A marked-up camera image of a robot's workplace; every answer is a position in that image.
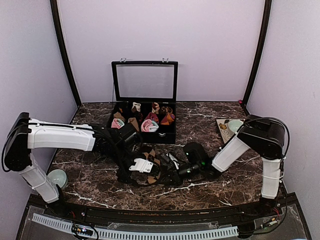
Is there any brown argyle sock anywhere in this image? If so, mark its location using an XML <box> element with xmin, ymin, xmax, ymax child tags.
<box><xmin>143</xmin><ymin>147</ymin><xmax>161</xmax><ymax>185</ymax></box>

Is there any maroon purple orange striped sock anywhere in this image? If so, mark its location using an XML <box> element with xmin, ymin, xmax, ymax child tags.
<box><xmin>160</xmin><ymin>112</ymin><xmax>176</xmax><ymax>126</ymax></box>

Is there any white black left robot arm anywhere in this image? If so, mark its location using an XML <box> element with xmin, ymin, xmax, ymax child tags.
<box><xmin>1</xmin><ymin>112</ymin><xmax>142</xmax><ymax>218</ymax></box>

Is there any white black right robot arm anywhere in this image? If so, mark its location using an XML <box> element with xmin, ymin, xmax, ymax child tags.
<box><xmin>163</xmin><ymin>114</ymin><xmax>290</xmax><ymax>217</ymax></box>

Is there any pink white rolled sock left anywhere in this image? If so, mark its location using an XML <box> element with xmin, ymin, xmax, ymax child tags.
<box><xmin>111</xmin><ymin>118</ymin><xmax>125</xmax><ymax>129</ymax></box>

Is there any pink white rolled sock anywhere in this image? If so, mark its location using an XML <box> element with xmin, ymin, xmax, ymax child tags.
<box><xmin>111</xmin><ymin>118</ymin><xmax>125</xmax><ymax>129</ymax></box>
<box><xmin>141</xmin><ymin>119</ymin><xmax>159</xmax><ymax>133</ymax></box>

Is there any pink white rolled sock right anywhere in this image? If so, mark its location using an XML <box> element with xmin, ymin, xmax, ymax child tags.
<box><xmin>141</xmin><ymin>119</ymin><xmax>159</xmax><ymax>133</ymax></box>

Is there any brown tan rolled sock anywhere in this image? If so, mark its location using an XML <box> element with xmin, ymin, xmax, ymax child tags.
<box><xmin>128</xmin><ymin>117</ymin><xmax>140</xmax><ymax>132</ymax></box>

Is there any maroon teal rolled sock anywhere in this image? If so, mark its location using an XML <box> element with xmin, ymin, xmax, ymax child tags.
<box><xmin>145</xmin><ymin>112</ymin><xmax>159</xmax><ymax>124</ymax></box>

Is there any pale green bowl left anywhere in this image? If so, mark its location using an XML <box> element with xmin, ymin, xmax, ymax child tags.
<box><xmin>47</xmin><ymin>169</ymin><xmax>68</xmax><ymax>190</ymax></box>

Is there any cream brown rolled sock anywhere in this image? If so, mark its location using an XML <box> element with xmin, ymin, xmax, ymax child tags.
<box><xmin>131</xmin><ymin>102</ymin><xmax>141</xmax><ymax>113</ymax></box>

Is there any leopard pattern rolled sock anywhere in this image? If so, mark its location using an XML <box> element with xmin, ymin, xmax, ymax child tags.
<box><xmin>159</xmin><ymin>106</ymin><xmax>173</xmax><ymax>115</ymax></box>

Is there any square floral ceramic plate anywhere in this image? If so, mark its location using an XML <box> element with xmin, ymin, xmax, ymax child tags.
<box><xmin>216</xmin><ymin>118</ymin><xmax>245</xmax><ymax>144</ymax></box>

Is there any black sock organizer box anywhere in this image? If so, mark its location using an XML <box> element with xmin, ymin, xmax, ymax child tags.
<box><xmin>107</xmin><ymin>59</ymin><xmax>179</xmax><ymax>144</ymax></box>

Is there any pale green ceramic bowl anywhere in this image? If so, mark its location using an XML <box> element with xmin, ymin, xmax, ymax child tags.
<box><xmin>227</xmin><ymin>119</ymin><xmax>244</xmax><ymax>133</ymax></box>

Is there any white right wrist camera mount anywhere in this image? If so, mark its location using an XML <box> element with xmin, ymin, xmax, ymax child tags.
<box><xmin>161</xmin><ymin>152</ymin><xmax>180</xmax><ymax>170</ymax></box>

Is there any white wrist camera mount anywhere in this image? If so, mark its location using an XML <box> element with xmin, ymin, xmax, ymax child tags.
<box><xmin>161</xmin><ymin>152</ymin><xmax>180</xmax><ymax>170</ymax></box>
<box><xmin>129</xmin><ymin>158</ymin><xmax>154</xmax><ymax>173</ymax></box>

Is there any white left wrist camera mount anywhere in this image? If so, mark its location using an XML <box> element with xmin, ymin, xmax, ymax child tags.
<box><xmin>129</xmin><ymin>158</ymin><xmax>154</xmax><ymax>173</ymax></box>

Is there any black front table rail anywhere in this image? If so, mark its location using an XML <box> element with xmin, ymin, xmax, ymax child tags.
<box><xmin>27</xmin><ymin>193</ymin><xmax>298</xmax><ymax>226</ymax></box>

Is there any white slotted cable duct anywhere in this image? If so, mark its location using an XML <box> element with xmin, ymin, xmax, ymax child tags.
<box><xmin>31</xmin><ymin>213</ymin><xmax>239</xmax><ymax>240</ymax></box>

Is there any black left frame post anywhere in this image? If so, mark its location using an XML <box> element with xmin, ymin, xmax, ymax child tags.
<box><xmin>49</xmin><ymin>0</ymin><xmax>82</xmax><ymax>108</ymax></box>

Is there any black frame post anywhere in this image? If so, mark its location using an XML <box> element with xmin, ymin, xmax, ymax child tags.
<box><xmin>241</xmin><ymin>0</ymin><xmax>272</xmax><ymax>108</ymax></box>
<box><xmin>49</xmin><ymin>0</ymin><xmax>82</xmax><ymax>108</ymax></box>

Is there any black right frame post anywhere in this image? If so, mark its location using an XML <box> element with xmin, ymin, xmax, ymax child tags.
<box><xmin>241</xmin><ymin>0</ymin><xmax>272</xmax><ymax>108</ymax></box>

